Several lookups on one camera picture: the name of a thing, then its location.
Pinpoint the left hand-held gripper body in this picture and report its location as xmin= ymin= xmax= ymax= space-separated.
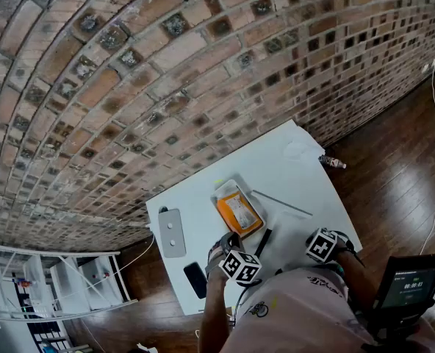
xmin=205 ymin=232 xmax=263 ymax=285

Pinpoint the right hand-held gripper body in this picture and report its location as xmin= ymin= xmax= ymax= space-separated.
xmin=304 ymin=227 xmax=356 ymax=265

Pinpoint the person's left forearm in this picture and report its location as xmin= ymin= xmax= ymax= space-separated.
xmin=199 ymin=273 xmax=237 ymax=349

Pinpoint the person's right forearm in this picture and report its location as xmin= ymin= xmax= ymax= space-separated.
xmin=334 ymin=249 xmax=366 ymax=286

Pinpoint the grey metal rod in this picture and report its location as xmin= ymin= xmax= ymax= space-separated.
xmin=251 ymin=190 xmax=313 ymax=216

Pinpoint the black smartphone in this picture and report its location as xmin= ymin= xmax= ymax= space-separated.
xmin=183 ymin=261 xmax=209 ymax=300

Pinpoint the orange packet in clear tray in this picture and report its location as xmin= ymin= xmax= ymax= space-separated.
xmin=209 ymin=178 xmax=267 ymax=239

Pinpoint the person's light pink shirt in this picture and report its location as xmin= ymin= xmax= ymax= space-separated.
xmin=219 ymin=265 xmax=435 ymax=353

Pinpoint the grey power bank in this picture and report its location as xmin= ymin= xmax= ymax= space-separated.
xmin=157 ymin=207 xmax=187 ymax=259

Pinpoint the plastic bottle with red label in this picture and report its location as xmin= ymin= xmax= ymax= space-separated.
xmin=317 ymin=154 xmax=348 ymax=170

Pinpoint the black tablet with timer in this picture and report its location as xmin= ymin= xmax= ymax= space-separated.
xmin=380 ymin=253 xmax=435 ymax=310

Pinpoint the black tablet stand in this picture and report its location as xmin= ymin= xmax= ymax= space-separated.
xmin=362 ymin=299 xmax=435 ymax=347

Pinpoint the thin white power bank cable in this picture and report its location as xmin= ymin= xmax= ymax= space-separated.
xmin=88 ymin=223 xmax=157 ymax=290

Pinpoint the white wire rack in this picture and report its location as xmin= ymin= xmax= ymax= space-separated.
xmin=0 ymin=240 xmax=140 ymax=322

